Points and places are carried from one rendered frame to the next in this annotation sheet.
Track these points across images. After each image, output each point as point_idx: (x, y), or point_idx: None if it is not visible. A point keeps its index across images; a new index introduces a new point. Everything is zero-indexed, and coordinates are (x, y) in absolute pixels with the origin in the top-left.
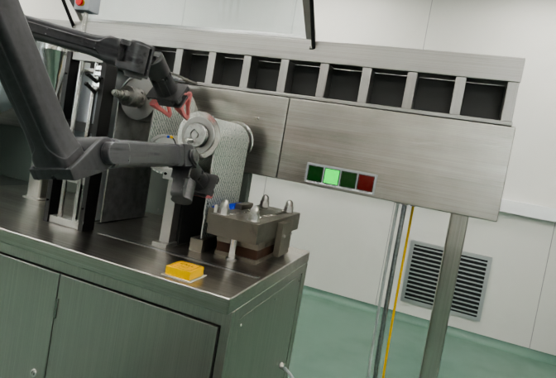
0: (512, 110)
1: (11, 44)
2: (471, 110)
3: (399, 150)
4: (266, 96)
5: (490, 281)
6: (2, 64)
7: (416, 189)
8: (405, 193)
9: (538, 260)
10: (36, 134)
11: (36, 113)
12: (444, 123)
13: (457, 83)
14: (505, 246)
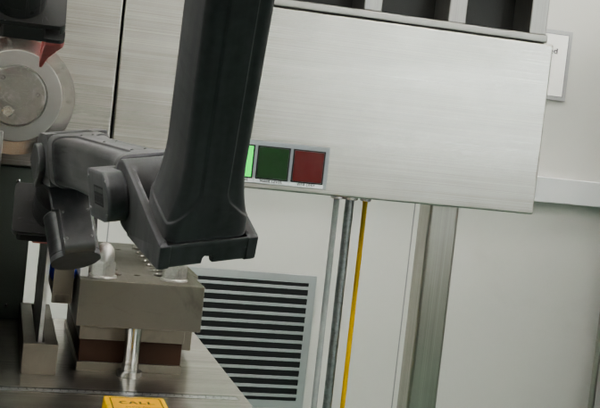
0: (545, 14)
1: None
2: (469, 12)
3: (366, 95)
4: None
5: (315, 324)
6: (237, 36)
7: (402, 170)
8: (382, 180)
9: (393, 268)
10: (225, 172)
11: (248, 129)
12: (443, 40)
13: None
14: (338, 250)
